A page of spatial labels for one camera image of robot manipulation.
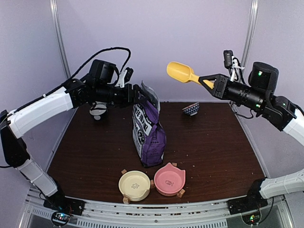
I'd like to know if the wooden block front left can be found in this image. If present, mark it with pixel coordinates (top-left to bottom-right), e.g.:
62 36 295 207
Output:
123 197 130 205

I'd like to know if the wooden block front right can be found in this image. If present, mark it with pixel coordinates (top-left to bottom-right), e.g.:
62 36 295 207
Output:
177 189 185 198

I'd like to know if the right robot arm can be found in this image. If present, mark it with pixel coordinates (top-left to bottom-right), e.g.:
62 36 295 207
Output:
198 62 304 144

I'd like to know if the right aluminium frame post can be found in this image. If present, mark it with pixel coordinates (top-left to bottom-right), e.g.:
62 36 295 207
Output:
241 0 259 67

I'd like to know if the yellow plastic scoop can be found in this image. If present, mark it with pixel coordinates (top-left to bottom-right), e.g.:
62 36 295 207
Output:
167 62 201 85

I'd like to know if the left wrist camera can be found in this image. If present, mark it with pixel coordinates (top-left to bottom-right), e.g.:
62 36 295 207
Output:
114 67 133 88

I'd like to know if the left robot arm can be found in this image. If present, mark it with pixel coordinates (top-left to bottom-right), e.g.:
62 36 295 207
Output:
0 59 139 211

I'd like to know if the front aluminium rail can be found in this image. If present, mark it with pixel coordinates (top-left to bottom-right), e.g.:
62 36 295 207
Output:
23 185 295 228

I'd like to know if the left black braided cable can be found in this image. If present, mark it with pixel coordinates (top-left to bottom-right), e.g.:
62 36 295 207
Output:
4 47 132 114

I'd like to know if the blue zigzag patterned bowl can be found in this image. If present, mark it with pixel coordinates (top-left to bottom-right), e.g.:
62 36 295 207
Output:
182 102 200 116

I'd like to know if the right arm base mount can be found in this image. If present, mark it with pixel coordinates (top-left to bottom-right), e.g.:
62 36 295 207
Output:
227 178 268 215

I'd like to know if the left aluminium frame post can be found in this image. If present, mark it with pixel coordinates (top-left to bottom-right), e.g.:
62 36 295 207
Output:
49 0 71 79

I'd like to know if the aluminium frame post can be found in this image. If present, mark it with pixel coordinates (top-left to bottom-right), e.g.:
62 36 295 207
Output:
49 0 71 79
241 0 259 67

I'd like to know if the purple puppy food bag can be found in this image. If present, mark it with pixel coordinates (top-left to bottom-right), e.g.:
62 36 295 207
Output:
132 82 167 167

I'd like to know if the dark blue white bowl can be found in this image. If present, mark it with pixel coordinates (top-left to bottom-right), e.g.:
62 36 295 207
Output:
89 105 107 121

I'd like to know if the left circuit board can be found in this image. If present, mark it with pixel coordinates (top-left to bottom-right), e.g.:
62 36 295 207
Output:
51 211 71 227

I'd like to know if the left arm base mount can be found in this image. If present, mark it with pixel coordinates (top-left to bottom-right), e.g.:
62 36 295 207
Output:
42 180 85 216

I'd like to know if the circuit board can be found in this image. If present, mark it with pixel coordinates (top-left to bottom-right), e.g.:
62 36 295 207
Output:
242 211 261 226
51 211 71 227

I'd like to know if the pink cat-ear pet bowl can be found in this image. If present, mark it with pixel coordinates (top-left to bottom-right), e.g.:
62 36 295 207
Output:
153 162 186 197

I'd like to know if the right circuit board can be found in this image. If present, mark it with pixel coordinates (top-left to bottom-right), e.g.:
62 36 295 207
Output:
242 211 261 226

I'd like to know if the cream pet bowl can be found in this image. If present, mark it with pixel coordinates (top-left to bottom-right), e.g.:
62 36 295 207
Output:
118 171 151 202

